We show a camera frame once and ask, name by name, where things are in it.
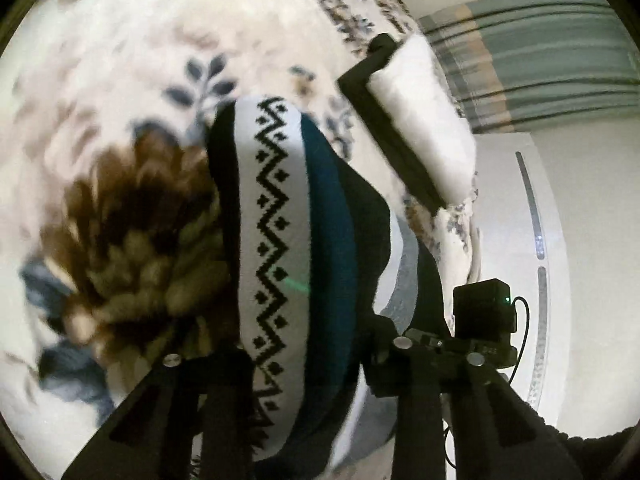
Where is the dark striped patterned sweater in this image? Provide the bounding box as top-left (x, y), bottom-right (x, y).
top-left (207, 96), bottom-right (446, 479)

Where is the white wardrobe door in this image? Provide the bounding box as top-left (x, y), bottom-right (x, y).
top-left (474, 133), bottom-right (572, 426)

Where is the floral fleece bed blanket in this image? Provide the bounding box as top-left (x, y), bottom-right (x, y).
top-left (1, 0), bottom-right (478, 479)

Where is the black and white folded garment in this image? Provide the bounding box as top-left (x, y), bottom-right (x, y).
top-left (337, 34), bottom-right (476, 214)

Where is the striped green window curtain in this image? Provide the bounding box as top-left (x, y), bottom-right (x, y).
top-left (419, 0), bottom-right (639, 133)

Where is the black cable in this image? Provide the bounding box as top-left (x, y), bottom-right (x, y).
top-left (441, 294), bottom-right (531, 466)

